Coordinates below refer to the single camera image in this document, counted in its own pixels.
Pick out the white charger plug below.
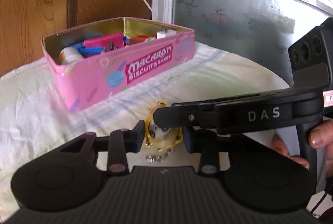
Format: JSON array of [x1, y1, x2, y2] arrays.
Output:
[[156, 27, 177, 39]]

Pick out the white orange tube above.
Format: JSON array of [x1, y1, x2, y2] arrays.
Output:
[[59, 47, 84, 65]]

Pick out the blue polka dot bow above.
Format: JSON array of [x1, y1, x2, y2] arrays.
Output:
[[72, 42, 106, 58]]

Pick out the magenta leather wallet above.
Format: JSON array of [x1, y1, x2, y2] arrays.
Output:
[[83, 33, 124, 51]]

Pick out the gold doll keychain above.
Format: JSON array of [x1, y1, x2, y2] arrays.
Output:
[[144, 99, 183, 163]]

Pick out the white patterned tablecloth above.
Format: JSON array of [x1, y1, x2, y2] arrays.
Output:
[[1, 43, 288, 221]]

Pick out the pink macaron biscuit tin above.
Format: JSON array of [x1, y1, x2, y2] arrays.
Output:
[[42, 17, 195, 112]]

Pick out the person's right hand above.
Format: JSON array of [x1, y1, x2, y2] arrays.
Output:
[[270, 119, 333, 178]]

